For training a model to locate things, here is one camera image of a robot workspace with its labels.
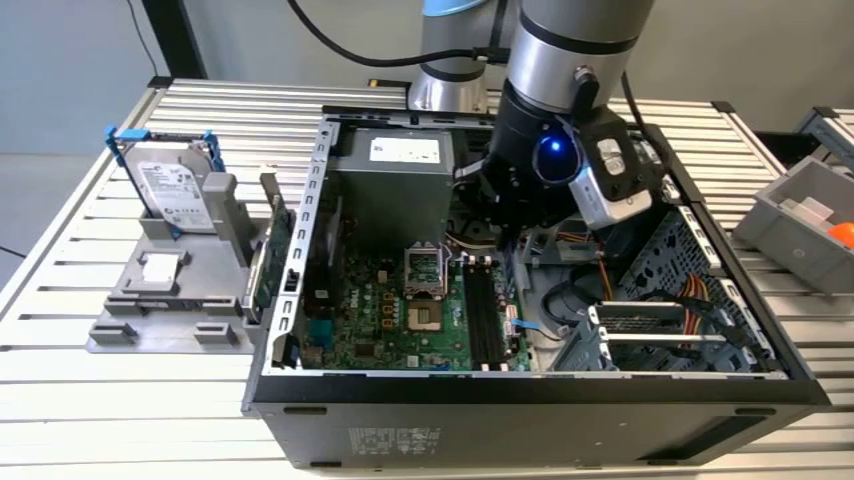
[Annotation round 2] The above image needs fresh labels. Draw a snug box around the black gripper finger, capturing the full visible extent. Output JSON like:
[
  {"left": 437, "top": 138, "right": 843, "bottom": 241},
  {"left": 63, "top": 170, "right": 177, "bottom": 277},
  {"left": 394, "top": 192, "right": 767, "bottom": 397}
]
[{"left": 452, "top": 162, "right": 528, "bottom": 244}]

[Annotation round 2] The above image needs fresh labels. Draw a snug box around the black RAM slot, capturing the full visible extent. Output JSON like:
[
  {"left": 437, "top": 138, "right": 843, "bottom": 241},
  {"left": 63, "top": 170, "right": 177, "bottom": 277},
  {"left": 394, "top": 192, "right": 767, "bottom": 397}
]
[
  {"left": 485, "top": 257, "right": 508, "bottom": 371},
  {"left": 477, "top": 257, "right": 500, "bottom": 371},
  {"left": 462, "top": 257, "right": 485, "bottom": 371},
  {"left": 470, "top": 257, "right": 493, "bottom": 371}
]

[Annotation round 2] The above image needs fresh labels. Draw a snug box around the grey power supply unit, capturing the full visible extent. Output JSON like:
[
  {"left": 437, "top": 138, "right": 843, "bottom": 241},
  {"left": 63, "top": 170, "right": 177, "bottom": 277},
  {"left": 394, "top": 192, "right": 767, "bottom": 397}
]
[{"left": 325, "top": 127, "right": 458, "bottom": 251}]

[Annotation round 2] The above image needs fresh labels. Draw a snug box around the metal socket cover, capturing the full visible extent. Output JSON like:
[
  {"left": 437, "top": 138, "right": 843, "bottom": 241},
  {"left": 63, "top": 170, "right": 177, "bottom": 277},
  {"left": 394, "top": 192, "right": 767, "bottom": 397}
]
[{"left": 402, "top": 243, "right": 448, "bottom": 299}]

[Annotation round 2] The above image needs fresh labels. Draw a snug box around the CPU socket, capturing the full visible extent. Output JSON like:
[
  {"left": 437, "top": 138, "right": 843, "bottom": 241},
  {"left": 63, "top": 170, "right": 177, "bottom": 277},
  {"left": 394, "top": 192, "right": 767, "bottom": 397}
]
[{"left": 405, "top": 297, "right": 445, "bottom": 334}]

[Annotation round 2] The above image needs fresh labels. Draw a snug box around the green motherboard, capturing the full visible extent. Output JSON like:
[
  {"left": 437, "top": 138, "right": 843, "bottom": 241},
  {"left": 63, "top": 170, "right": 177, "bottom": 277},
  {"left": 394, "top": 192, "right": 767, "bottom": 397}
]
[{"left": 298, "top": 244, "right": 534, "bottom": 372}]

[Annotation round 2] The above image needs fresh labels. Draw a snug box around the green graphics card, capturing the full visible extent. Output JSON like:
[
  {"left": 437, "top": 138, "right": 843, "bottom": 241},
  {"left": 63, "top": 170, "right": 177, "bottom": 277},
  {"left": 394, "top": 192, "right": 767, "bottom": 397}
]
[{"left": 242, "top": 167, "right": 298, "bottom": 326}]

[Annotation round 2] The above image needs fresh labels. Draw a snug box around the metal disk bay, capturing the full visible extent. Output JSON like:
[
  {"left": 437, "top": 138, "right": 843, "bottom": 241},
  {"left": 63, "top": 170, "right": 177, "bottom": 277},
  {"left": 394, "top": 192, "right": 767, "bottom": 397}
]
[{"left": 552, "top": 299, "right": 728, "bottom": 371}]

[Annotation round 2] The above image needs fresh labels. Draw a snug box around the teal expansion slot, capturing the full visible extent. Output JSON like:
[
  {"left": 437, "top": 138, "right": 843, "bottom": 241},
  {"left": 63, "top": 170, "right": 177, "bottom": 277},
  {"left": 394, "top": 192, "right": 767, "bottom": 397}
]
[{"left": 305, "top": 321, "right": 334, "bottom": 350}]

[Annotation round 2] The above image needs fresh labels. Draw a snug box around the white block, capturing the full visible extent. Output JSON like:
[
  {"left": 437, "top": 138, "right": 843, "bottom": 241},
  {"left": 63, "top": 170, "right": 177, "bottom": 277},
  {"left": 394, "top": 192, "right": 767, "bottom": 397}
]
[{"left": 779, "top": 197, "right": 835, "bottom": 224}]

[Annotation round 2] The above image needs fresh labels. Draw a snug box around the grey parts rack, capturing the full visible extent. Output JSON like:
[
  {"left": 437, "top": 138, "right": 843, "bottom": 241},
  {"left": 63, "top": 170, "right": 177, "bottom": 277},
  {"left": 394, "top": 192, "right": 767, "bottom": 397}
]
[{"left": 82, "top": 172, "right": 274, "bottom": 357}]

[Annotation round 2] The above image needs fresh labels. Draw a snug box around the grey plastic bin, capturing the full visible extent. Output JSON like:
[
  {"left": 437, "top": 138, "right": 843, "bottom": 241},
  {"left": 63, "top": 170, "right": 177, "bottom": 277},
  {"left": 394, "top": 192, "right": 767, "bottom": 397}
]
[{"left": 732, "top": 155, "right": 854, "bottom": 296}]

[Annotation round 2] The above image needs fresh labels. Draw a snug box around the hard disk in blue carrier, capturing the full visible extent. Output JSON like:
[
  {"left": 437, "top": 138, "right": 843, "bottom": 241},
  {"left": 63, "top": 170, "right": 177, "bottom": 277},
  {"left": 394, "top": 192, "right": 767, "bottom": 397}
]
[{"left": 102, "top": 127, "right": 225, "bottom": 239}]

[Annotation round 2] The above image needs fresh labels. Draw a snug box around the open black PC case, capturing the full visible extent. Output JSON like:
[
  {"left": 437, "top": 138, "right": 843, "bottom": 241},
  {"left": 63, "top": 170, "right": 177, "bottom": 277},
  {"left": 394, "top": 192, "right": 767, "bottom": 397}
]
[{"left": 240, "top": 104, "right": 832, "bottom": 471}]

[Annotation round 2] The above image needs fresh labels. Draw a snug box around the silver CPU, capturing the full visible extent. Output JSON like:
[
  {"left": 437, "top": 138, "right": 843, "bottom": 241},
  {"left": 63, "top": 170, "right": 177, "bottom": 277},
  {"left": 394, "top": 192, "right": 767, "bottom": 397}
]
[{"left": 135, "top": 255, "right": 181, "bottom": 286}]

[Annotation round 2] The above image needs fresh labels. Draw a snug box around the thin orange wire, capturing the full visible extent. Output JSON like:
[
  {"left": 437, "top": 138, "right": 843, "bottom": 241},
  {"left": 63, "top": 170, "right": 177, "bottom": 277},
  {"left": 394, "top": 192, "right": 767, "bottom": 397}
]
[{"left": 595, "top": 249, "right": 612, "bottom": 304}]

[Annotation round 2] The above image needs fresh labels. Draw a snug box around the black looped cable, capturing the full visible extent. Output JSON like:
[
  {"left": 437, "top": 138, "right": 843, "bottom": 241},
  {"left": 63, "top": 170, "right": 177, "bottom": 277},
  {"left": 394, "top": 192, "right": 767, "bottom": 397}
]
[{"left": 540, "top": 277, "right": 588, "bottom": 346}]

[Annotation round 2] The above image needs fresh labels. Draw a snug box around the black camera cable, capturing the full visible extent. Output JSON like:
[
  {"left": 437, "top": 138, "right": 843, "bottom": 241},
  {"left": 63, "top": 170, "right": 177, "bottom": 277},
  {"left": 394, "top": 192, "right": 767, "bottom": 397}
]
[{"left": 285, "top": 0, "right": 514, "bottom": 69}]

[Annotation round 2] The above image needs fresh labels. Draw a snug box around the yellow orange wire bundle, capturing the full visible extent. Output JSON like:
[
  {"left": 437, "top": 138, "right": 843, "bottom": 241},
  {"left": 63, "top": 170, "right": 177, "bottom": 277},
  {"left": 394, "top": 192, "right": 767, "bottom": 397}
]
[{"left": 683, "top": 272, "right": 712, "bottom": 336}]

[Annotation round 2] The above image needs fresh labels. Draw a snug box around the black frame post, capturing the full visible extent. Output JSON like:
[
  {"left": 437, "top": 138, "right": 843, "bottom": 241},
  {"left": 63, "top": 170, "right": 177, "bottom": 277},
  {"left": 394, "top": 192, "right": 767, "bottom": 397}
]
[{"left": 135, "top": 0, "right": 208, "bottom": 81}]

